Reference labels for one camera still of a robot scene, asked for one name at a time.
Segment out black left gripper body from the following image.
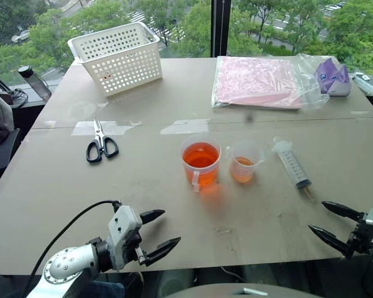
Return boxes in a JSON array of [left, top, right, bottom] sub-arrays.
[[125, 230, 150, 265]]

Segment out thin white cable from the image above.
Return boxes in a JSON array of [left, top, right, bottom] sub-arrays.
[[219, 266, 248, 282]]

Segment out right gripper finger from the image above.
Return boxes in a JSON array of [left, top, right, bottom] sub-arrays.
[[308, 225, 352, 258], [321, 201, 363, 222]]

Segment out grey bottle with black cap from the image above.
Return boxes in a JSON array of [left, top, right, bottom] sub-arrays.
[[17, 65, 53, 102]]

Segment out purple and white pouch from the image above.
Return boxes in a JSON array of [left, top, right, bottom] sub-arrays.
[[315, 58, 352, 97]]

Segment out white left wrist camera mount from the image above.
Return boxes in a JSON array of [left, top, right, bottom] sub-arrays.
[[106, 204, 143, 271]]

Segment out clear plastic bag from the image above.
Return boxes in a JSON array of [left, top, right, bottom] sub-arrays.
[[211, 53, 331, 111]]

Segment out black chair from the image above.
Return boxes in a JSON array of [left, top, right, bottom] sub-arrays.
[[0, 125, 22, 174]]

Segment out black window frame post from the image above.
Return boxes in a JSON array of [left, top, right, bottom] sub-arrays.
[[210, 0, 232, 58]]

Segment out black cable bundle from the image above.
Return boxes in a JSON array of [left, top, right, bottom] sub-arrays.
[[8, 88, 29, 109]]

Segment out white car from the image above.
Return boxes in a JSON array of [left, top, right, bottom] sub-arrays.
[[11, 29, 30, 44]]

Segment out white perforated plastic basket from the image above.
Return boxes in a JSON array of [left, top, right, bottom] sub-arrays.
[[67, 21, 163, 98]]

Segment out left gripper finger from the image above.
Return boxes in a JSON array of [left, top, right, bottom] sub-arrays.
[[144, 237, 182, 267], [139, 209, 166, 225]]

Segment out large beaker with orange liquid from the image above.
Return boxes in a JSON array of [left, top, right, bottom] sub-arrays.
[[179, 132, 222, 193]]

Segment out black handled scissors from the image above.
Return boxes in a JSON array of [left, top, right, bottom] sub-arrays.
[[86, 117, 120, 163]]

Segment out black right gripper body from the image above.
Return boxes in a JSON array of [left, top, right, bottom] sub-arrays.
[[346, 213, 373, 259]]

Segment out large clear plastic syringe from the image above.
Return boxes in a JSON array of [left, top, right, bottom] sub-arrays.
[[272, 136, 316, 202]]

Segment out small beaker with orange liquid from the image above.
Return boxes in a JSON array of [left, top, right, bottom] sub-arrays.
[[225, 140, 266, 184]]

